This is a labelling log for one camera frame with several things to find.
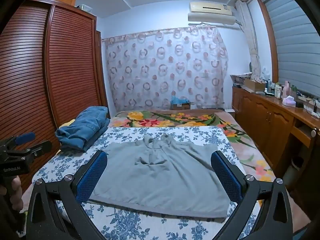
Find dark waste bin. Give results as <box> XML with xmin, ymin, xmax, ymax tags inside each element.
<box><xmin>282</xmin><ymin>156</ymin><xmax>305</xmax><ymax>188</ymax></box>

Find blue floral white blanket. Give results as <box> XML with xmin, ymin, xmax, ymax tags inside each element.
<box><xmin>31</xmin><ymin>126</ymin><xmax>264</xmax><ymax>240</ymax></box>

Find pink tissue box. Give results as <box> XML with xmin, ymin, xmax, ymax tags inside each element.
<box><xmin>282</xmin><ymin>95</ymin><xmax>297</xmax><ymax>107</ymax></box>

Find circle patterned sheer curtain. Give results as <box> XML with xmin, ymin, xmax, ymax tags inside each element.
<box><xmin>103</xmin><ymin>25</ymin><xmax>229</xmax><ymax>111</ymax></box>

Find colourful flower blanket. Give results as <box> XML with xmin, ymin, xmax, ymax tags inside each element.
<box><xmin>109</xmin><ymin>109</ymin><xmax>276</xmax><ymax>183</ymax></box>

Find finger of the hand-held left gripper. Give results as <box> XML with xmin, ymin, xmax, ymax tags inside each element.
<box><xmin>7</xmin><ymin>140</ymin><xmax>53</xmax><ymax>162</ymax></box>
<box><xmin>7</xmin><ymin>132</ymin><xmax>36</xmax><ymax>148</ymax></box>

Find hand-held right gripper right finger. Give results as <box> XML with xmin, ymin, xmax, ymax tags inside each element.
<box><xmin>211</xmin><ymin>151</ymin><xmax>293</xmax><ymax>240</ymax></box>

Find white air conditioner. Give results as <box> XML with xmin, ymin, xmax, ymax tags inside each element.
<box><xmin>188</xmin><ymin>1</ymin><xmax>237</xmax><ymax>26</ymax></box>

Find pink bottle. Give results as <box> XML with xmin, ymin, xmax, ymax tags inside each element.
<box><xmin>282</xmin><ymin>80</ymin><xmax>291</xmax><ymax>98</ymax></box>

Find open cardboard box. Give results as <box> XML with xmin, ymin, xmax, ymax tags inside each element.
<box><xmin>243</xmin><ymin>77</ymin><xmax>266</xmax><ymax>92</ymax></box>

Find person's left hand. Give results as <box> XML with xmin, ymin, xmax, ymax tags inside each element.
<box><xmin>9</xmin><ymin>174</ymin><xmax>24</xmax><ymax>207</ymax></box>

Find cardboard box with blue bag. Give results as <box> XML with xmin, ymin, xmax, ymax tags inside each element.
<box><xmin>170</xmin><ymin>95</ymin><xmax>192</xmax><ymax>111</ymax></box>

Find brown slatted wooden wardrobe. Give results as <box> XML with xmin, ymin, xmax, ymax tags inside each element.
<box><xmin>0</xmin><ymin>0</ymin><xmax>109</xmax><ymax>193</ymax></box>

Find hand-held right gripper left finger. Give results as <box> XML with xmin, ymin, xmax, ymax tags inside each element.
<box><xmin>25</xmin><ymin>150</ymin><xmax>110</xmax><ymax>240</ymax></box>

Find grey window blind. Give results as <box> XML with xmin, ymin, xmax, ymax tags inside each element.
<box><xmin>256</xmin><ymin>0</ymin><xmax>320</xmax><ymax>99</ymax></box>

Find beige tied curtain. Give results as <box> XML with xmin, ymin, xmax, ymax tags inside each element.
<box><xmin>236</xmin><ymin>0</ymin><xmax>262</xmax><ymax>81</ymax></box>

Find blue jeans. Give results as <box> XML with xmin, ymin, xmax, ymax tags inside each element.
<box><xmin>55</xmin><ymin>106</ymin><xmax>111</xmax><ymax>152</ymax></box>

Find grey pants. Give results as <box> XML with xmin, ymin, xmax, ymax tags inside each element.
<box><xmin>89</xmin><ymin>134</ymin><xmax>232</xmax><ymax>218</ymax></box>

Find brown wooden cabinet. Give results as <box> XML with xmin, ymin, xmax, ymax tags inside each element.
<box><xmin>232</xmin><ymin>85</ymin><xmax>320</xmax><ymax>178</ymax></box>

